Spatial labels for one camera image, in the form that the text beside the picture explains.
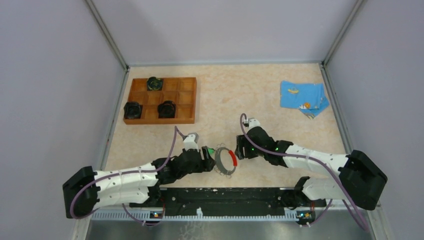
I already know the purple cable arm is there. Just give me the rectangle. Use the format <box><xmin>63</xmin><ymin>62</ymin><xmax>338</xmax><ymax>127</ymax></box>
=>
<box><xmin>69</xmin><ymin>125</ymin><xmax>186</xmax><ymax>220</ymax></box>
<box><xmin>239</xmin><ymin>113</ymin><xmax>370</xmax><ymax>233</ymax></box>

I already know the wooden compartment tray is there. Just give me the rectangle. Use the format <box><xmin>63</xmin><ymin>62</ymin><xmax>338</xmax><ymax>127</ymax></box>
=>
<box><xmin>123</xmin><ymin>77</ymin><xmax>197</xmax><ymax>125</ymax></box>

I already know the green key tag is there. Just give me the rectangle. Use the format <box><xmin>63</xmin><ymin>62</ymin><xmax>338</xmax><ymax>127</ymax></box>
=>
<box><xmin>207</xmin><ymin>148</ymin><xmax>215</xmax><ymax>156</ymax></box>

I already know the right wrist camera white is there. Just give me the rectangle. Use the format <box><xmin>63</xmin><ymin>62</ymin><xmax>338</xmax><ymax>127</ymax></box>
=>
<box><xmin>242</xmin><ymin>117</ymin><xmax>261</xmax><ymax>131</ymax></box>

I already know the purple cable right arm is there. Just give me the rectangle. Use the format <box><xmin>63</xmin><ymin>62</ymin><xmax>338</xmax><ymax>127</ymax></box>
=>
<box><xmin>239</xmin><ymin>113</ymin><xmax>370</xmax><ymax>233</ymax></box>

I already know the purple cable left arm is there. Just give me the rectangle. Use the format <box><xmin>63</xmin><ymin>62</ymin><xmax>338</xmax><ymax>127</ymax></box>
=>
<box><xmin>69</xmin><ymin>125</ymin><xmax>186</xmax><ymax>220</ymax></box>

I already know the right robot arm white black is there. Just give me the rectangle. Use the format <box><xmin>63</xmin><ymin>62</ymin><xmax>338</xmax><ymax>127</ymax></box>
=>
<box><xmin>235</xmin><ymin>126</ymin><xmax>388</xmax><ymax>211</ymax></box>

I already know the dark rolled item front middle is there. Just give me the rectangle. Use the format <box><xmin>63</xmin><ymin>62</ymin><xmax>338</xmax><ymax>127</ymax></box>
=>
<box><xmin>157</xmin><ymin>100</ymin><xmax>177</xmax><ymax>119</ymax></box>

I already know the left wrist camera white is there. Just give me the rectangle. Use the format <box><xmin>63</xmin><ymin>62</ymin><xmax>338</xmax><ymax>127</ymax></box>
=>
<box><xmin>183</xmin><ymin>132</ymin><xmax>200</xmax><ymax>152</ymax></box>

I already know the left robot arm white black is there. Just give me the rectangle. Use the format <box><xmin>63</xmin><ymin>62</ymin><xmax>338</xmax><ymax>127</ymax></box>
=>
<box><xmin>62</xmin><ymin>146</ymin><xmax>215</xmax><ymax>219</ymax></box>

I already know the dark green rolled item back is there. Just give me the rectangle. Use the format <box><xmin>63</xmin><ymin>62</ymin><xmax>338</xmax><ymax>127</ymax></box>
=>
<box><xmin>146</xmin><ymin>76</ymin><xmax>164</xmax><ymax>91</ymax></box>

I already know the large metal keyring red grip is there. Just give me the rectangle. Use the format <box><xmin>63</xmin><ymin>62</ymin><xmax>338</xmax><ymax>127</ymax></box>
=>
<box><xmin>214</xmin><ymin>143</ymin><xmax>238</xmax><ymax>178</ymax></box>

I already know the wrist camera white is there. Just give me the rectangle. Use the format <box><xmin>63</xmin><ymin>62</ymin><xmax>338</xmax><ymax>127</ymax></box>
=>
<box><xmin>183</xmin><ymin>132</ymin><xmax>200</xmax><ymax>152</ymax></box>
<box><xmin>242</xmin><ymin>117</ymin><xmax>261</xmax><ymax>131</ymax></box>

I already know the blue cartoon print cloth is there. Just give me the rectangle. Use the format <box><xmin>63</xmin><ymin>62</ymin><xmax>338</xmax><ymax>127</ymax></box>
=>
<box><xmin>279</xmin><ymin>80</ymin><xmax>330</xmax><ymax>120</ymax></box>

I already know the dark rolled item front left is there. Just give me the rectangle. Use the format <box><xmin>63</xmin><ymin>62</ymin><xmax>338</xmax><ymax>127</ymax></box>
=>
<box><xmin>123</xmin><ymin>101</ymin><xmax>143</xmax><ymax>120</ymax></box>

